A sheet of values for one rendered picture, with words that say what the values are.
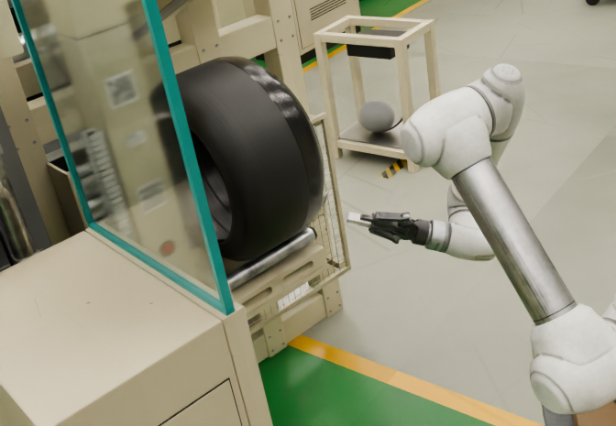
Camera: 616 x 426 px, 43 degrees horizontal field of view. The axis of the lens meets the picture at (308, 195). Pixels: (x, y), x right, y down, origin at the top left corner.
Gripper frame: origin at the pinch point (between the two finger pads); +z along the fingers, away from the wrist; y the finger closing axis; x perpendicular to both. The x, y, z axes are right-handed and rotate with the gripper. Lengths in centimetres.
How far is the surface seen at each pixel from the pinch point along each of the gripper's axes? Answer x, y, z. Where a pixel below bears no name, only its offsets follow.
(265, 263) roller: -15.1, 9.5, 23.9
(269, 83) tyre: 11.9, -32.9, 33.2
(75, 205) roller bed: -3, 18, 82
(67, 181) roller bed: 0, 11, 85
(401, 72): 186, 98, -34
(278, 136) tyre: -2.2, -28.5, 28.1
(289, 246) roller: -7.9, 9.2, 18.0
